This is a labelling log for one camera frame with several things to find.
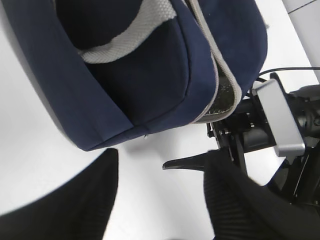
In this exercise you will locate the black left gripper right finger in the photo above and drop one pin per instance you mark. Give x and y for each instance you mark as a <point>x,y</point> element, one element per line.
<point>240,209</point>

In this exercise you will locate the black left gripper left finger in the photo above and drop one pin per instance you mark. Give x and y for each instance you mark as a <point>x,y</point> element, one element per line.
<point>78,210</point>

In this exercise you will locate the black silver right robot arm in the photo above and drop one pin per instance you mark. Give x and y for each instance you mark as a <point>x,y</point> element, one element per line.
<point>297,179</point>

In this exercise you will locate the navy insulated lunch bag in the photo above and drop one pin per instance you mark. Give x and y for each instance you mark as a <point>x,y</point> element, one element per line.
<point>115,70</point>

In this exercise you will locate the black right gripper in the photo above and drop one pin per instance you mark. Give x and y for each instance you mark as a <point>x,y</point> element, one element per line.
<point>245,130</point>

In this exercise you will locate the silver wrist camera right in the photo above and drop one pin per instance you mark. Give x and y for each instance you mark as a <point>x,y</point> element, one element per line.
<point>284,128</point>

